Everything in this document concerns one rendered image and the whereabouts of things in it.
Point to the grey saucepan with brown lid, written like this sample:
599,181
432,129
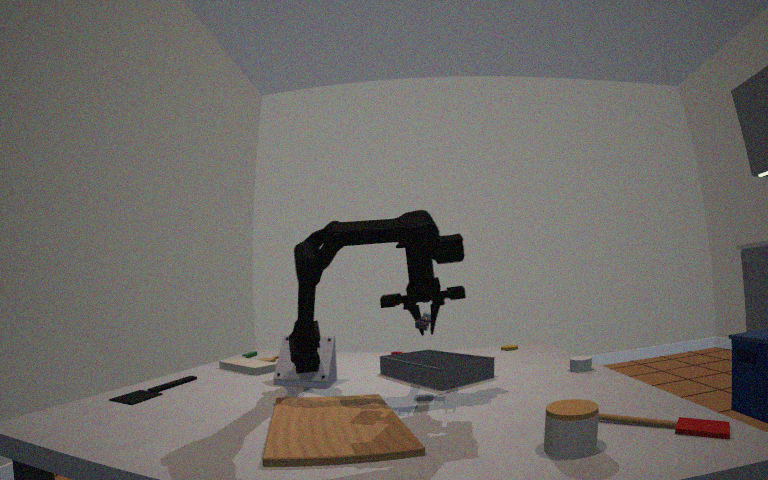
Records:
571,429

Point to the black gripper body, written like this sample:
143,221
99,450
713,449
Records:
391,300

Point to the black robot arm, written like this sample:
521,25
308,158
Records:
415,231

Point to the grey short cylinder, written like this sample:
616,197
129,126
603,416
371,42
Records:
580,364

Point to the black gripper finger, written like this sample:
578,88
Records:
434,312
414,311

